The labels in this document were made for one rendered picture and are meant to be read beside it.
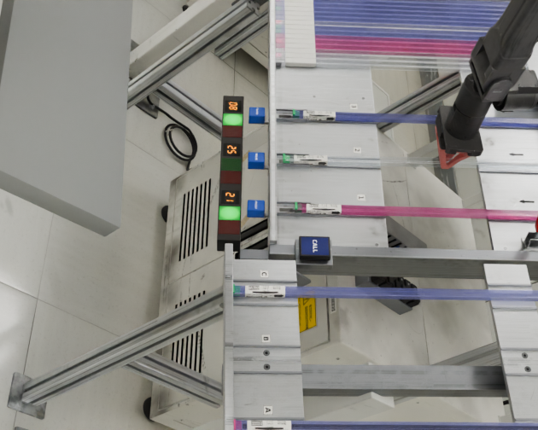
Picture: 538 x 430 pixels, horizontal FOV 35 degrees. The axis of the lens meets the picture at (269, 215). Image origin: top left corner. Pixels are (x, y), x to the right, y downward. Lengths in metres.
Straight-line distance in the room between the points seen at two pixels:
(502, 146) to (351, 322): 0.45
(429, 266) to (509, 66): 0.36
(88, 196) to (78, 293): 0.77
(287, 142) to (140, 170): 0.91
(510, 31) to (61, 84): 0.70
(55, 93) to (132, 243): 0.93
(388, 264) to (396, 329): 0.44
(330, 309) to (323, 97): 0.42
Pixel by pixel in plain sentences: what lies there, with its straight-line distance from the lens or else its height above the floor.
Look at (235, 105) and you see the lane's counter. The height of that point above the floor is 0.66.
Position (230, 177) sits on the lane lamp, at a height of 0.66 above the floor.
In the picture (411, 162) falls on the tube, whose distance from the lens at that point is 1.56.
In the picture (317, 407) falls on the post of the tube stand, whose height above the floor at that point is 0.71.
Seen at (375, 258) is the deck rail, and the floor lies 0.84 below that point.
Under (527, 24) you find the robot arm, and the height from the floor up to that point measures 1.23.
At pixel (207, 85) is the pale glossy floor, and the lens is 2.87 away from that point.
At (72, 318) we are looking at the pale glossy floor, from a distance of 2.05.
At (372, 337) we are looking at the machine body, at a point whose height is 0.62.
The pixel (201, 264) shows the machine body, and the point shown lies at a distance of 2.10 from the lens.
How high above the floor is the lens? 1.50
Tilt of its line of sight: 33 degrees down
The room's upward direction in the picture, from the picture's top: 62 degrees clockwise
